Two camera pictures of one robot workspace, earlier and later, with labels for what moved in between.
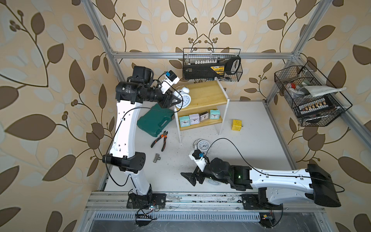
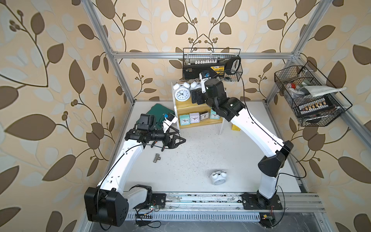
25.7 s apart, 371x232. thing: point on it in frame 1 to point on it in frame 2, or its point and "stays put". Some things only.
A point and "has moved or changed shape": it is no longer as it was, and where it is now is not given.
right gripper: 191,177 to 198,92
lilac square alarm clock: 194,119 stays put
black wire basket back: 196,56 stays put
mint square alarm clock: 184,121 stays put
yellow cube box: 236,125 stays put
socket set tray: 315,106 stays put
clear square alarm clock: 204,116 stays put
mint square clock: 214,114 stays put
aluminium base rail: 117,202 stays put
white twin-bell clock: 202,145 to 194,85
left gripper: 170,97 to 168,143
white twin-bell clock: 182,92 has moved or changed shape
